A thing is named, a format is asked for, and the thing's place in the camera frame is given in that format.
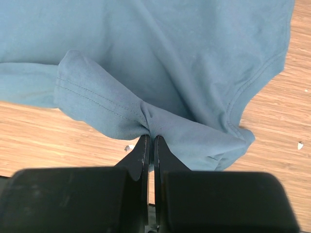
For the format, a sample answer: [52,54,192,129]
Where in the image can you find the blue-grey t shirt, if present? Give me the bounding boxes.
[0,0,294,170]

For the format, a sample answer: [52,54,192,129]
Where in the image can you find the small white paper scrap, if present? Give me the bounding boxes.
[124,144,135,151]

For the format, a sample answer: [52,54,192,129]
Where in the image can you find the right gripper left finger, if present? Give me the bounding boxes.
[0,135,150,233]

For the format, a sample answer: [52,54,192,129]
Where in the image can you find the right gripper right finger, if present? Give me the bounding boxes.
[154,136,299,233]

